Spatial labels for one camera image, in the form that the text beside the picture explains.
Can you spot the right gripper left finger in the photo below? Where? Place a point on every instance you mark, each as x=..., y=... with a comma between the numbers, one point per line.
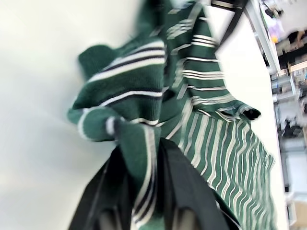
x=105, y=191

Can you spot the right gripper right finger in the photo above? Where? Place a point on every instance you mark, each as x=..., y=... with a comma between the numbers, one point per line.
x=184, y=187

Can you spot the green striped T-shirt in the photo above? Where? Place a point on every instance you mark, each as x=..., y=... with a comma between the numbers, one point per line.
x=134, y=95

